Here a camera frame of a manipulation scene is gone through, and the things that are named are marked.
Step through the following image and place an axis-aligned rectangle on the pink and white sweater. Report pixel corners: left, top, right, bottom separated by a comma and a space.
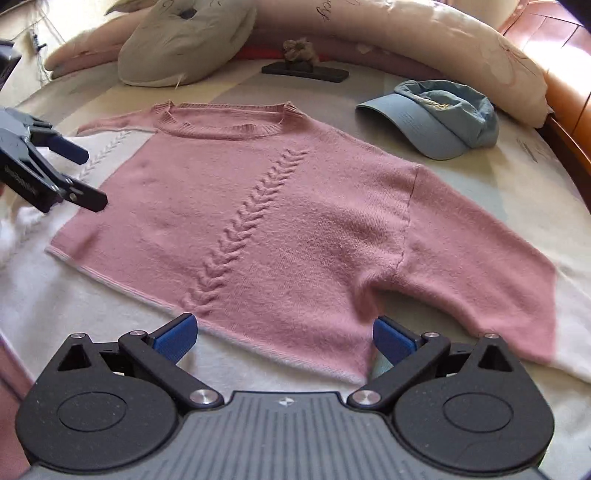
0, 101, 591, 476

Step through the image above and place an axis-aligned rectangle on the grey cat face cushion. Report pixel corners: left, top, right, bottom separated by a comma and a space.
118, 1, 256, 88

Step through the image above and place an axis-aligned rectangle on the blue baseball cap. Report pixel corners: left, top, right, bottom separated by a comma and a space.
356, 80, 500, 161

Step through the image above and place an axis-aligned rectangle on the black phone with flower holder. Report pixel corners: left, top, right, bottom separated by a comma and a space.
262, 37, 349, 83

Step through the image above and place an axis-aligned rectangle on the pink floral folded quilt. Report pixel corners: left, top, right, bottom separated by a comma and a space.
45, 1, 550, 128

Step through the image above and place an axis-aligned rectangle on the wooden headboard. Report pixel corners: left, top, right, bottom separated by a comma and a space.
499, 1, 590, 204

